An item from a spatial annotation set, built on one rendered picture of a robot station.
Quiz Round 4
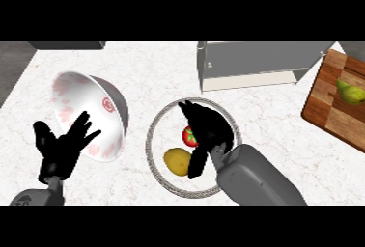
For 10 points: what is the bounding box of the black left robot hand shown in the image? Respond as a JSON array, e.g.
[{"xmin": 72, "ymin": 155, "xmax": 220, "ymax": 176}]
[{"xmin": 31, "ymin": 110, "xmax": 102, "ymax": 185}]

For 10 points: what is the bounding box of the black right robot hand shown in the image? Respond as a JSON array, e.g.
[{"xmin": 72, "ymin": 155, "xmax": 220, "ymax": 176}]
[{"xmin": 177, "ymin": 99, "xmax": 235, "ymax": 180}]

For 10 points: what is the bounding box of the dark grey appliance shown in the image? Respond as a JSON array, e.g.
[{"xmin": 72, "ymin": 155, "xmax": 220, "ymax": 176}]
[{"xmin": 26, "ymin": 41, "xmax": 107, "ymax": 51}]

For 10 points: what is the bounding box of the wooden cutting board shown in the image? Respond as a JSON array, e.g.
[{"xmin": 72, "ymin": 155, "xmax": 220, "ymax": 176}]
[{"xmin": 300, "ymin": 48, "xmax": 365, "ymax": 153}]

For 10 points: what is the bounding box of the grey tiered shelf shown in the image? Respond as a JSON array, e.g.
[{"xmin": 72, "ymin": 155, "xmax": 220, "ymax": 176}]
[{"xmin": 195, "ymin": 41, "xmax": 338, "ymax": 93}]

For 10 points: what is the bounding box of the white bowl with red pattern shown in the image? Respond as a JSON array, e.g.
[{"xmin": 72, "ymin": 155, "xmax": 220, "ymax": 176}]
[{"xmin": 50, "ymin": 70, "xmax": 130, "ymax": 163}]

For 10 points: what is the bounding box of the green pear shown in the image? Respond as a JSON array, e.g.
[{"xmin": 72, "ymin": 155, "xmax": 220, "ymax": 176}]
[{"xmin": 335, "ymin": 78, "xmax": 365, "ymax": 106}]

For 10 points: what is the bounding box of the red tomato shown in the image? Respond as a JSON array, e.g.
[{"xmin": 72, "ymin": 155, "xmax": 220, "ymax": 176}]
[{"xmin": 181, "ymin": 125, "xmax": 199, "ymax": 149}]

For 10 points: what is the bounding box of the yellow potato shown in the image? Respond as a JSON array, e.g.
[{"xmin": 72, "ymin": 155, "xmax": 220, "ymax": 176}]
[{"xmin": 162, "ymin": 147, "xmax": 193, "ymax": 178}]

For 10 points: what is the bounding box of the round white placemat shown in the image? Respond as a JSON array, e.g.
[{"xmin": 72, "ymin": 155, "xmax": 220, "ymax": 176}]
[{"xmin": 143, "ymin": 96, "xmax": 243, "ymax": 200}]

